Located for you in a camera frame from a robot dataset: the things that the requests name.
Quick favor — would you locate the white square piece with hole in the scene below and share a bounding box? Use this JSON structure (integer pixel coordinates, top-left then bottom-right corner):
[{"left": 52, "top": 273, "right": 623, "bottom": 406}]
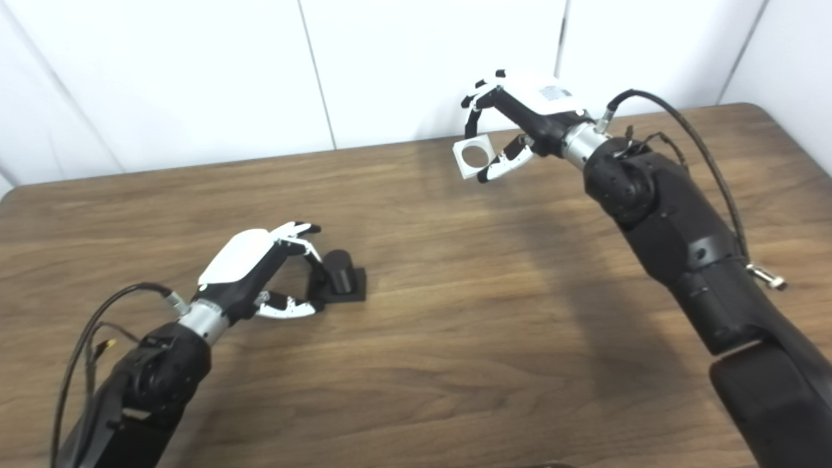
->
[{"left": 452, "top": 133, "right": 502, "bottom": 181}]

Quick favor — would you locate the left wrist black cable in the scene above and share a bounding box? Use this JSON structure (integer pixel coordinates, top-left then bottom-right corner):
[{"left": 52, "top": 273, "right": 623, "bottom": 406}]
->
[{"left": 51, "top": 282, "right": 191, "bottom": 468}]

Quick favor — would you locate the right arm thin wire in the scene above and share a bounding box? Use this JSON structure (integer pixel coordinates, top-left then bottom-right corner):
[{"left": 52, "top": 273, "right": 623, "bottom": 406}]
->
[{"left": 614, "top": 127, "right": 690, "bottom": 174}]

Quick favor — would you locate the black peg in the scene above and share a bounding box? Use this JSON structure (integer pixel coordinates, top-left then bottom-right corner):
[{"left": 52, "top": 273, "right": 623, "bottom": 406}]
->
[{"left": 309, "top": 250, "right": 368, "bottom": 305}]

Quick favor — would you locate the arm thin wire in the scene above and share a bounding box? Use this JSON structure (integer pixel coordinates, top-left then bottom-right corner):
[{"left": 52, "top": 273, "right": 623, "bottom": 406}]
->
[
  {"left": 84, "top": 322, "right": 141, "bottom": 398},
  {"left": 614, "top": 127, "right": 690, "bottom": 174}
]

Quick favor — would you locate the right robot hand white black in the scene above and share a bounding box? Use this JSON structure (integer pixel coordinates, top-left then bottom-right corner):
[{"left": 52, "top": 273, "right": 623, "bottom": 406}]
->
[{"left": 460, "top": 69, "right": 595, "bottom": 184}]

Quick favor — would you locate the left arm thin wire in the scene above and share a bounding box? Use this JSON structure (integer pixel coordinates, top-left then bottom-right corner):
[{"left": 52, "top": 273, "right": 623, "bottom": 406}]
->
[{"left": 84, "top": 322, "right": 141, "bottom": 398}]

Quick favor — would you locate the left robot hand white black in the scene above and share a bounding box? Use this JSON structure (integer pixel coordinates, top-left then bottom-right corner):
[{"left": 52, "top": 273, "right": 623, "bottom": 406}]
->
[{"left": 192, "top": 221, "right": 326, "bottom": 322}]

